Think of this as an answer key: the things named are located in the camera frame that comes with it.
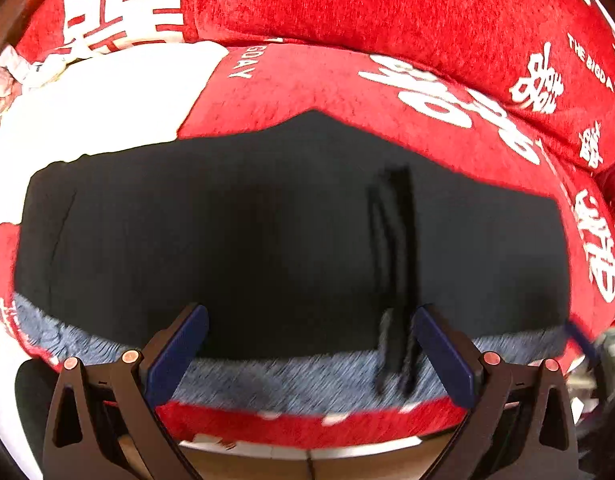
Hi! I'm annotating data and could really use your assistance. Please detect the black pants with patterned waistband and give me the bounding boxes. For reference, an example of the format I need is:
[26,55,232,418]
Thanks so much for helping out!
[14,112,570,415]

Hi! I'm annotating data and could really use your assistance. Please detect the red pillow with white characters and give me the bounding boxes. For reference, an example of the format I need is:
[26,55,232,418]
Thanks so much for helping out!
[17,0,615,171]

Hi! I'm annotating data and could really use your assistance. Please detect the red blanket with white characters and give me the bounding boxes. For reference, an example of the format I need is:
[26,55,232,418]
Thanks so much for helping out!
[0,41,615,448]

